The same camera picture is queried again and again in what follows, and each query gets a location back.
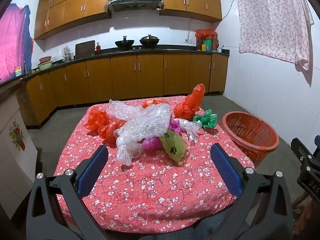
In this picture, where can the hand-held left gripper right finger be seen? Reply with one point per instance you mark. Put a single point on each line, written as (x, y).
(226, 170)

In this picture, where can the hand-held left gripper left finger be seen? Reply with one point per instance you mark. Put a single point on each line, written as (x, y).
(92, 172)

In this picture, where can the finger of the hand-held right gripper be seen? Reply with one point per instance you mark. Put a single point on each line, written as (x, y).
(317, 145)
(301, 151)

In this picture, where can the orange plastic basket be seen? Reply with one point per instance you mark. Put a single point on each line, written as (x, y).
(250, 140)

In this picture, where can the clear plastic bag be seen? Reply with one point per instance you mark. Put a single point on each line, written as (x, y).
(191, 128)
(127, 150)

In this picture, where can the red plastic bag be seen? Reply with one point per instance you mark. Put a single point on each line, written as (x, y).
(110, 130)
(152, 103)
(96, 118)
(190, 103)

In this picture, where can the green plastic bag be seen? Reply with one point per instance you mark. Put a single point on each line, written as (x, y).
(206, 118)

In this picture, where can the olive paw print bag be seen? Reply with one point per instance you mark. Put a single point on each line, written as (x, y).
(173, 146)

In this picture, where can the pink plastic bag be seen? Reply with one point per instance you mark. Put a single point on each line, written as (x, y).
(151, 143)

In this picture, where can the red floral quilt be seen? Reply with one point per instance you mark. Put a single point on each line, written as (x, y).
(155, 187)

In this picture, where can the white cabinet with flower decal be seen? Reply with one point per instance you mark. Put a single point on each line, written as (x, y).
(15, 160)

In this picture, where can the wooden base cabinets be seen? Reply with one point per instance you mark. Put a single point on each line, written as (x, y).
(125, 77)

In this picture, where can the white cup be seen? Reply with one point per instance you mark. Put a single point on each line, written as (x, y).
(220, 50)

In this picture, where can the glass jar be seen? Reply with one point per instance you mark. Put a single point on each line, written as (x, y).
(67, 55)

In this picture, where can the red basin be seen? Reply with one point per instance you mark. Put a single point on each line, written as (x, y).
(45, 59)

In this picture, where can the red bottle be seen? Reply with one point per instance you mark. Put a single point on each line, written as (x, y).
(98, 49)

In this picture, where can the dark cutting board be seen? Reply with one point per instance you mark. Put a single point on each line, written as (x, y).
(85, 49)

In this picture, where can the white floral hanging cloth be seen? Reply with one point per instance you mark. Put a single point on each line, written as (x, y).
(272, 22)

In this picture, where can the black kitchen countertop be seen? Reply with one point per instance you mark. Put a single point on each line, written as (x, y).
(155, 50)

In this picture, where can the red bag over bottles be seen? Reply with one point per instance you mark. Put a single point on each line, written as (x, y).
(205, 33)

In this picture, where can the black wok with lid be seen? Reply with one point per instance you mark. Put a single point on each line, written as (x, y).
(149, 40)

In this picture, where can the pink hanging cloth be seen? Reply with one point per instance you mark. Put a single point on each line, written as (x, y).
(12, 42)

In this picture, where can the wooden wall cabinets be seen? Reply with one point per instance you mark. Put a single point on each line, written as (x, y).
(75, 7)

